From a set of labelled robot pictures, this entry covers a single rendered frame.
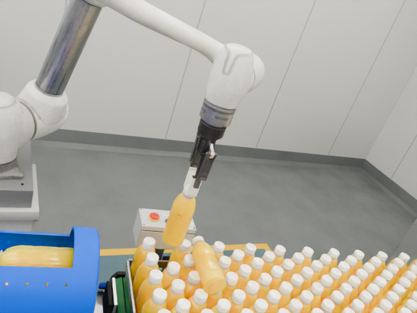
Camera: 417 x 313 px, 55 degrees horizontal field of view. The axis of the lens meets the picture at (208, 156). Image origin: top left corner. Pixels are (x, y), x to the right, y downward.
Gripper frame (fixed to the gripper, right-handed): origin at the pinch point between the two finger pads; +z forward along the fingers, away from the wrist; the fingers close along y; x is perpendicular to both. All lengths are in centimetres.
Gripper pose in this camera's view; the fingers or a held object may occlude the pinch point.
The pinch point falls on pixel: (192, 182)
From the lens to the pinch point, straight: 119.6
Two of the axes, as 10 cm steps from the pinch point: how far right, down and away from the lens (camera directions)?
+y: 2.6, 5.1, -8.2
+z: -3.0, 8.5, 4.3
